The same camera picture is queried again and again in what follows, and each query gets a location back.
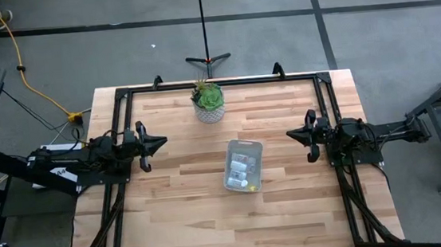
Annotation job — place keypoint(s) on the black frame clamp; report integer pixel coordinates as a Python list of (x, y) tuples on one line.
[(157, 83), (278, 71)]

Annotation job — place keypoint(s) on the white power strip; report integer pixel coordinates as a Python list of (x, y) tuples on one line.
[(60, 146)]

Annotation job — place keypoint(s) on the black tripod stand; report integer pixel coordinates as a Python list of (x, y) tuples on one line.
[(202, 21)]

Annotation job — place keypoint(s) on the black aluminium table frame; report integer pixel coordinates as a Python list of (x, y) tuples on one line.
[(249, 81)]

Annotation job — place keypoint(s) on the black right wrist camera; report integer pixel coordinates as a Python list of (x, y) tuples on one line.
[(322, 123)]

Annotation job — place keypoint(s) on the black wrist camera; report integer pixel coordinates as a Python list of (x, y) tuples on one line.
[(322, 123), (129, 136)]

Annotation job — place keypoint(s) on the white plastic basket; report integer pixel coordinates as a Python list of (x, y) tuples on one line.
[(257, 152)]

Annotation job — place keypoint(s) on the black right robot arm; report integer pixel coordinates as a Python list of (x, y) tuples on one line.
[(353, 132)]

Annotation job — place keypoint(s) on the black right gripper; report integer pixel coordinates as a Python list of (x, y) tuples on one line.
[(313, 135)]

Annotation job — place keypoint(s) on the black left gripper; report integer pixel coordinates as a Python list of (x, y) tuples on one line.
[(141, 146)]

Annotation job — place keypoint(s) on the succulent plant in patterned pot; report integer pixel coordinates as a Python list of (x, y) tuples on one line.
[(208, 100)]

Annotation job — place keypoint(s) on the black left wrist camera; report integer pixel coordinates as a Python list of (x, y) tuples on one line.
[(129, 136)]

